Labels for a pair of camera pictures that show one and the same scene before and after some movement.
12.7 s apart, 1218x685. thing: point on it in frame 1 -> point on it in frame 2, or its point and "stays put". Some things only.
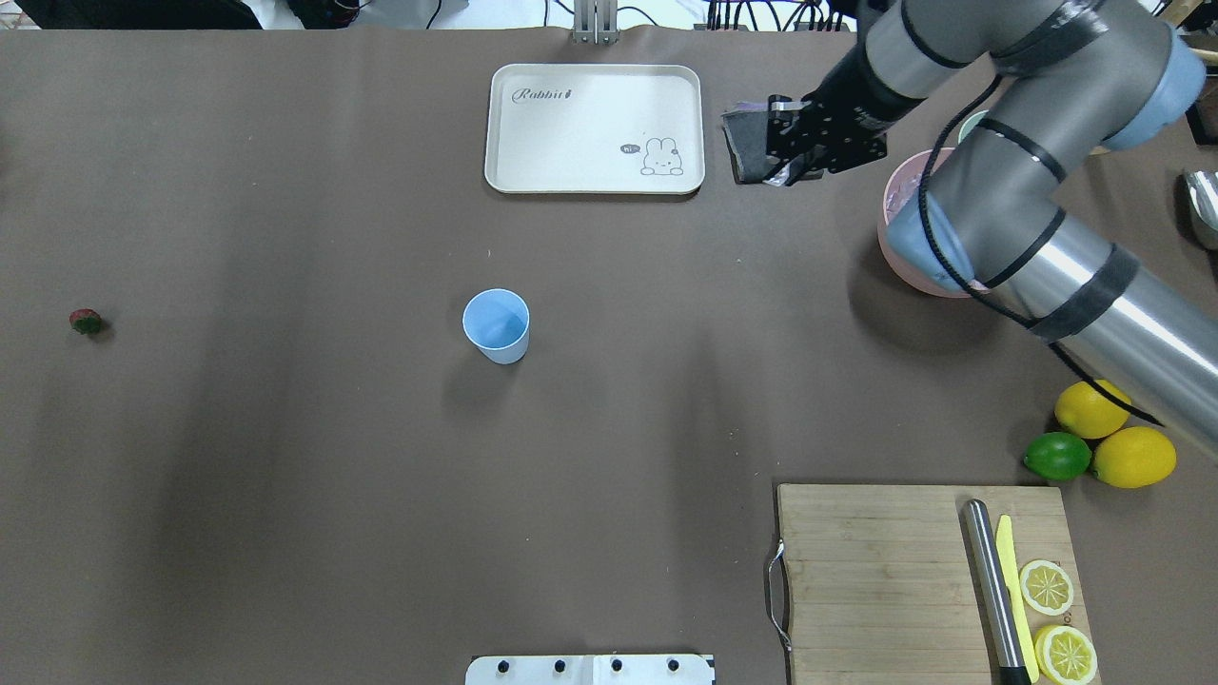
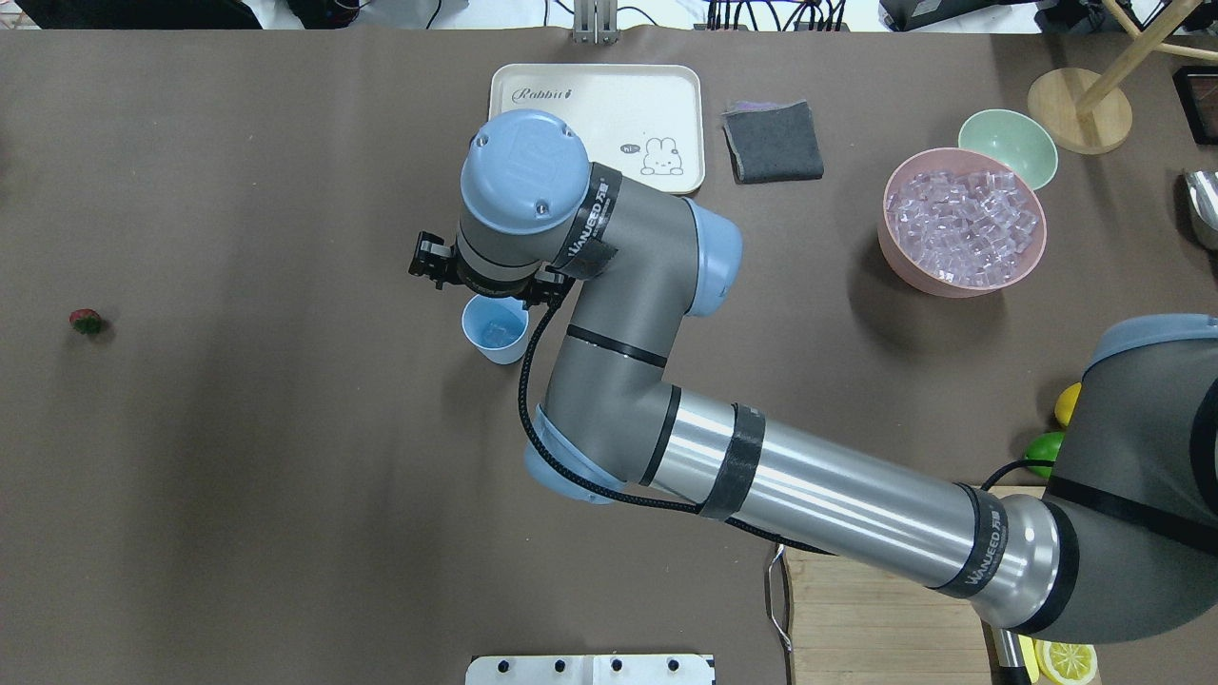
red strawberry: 85,321 stays put
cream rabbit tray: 595,128 stays put
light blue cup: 497,322 stays put
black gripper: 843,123 -> 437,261
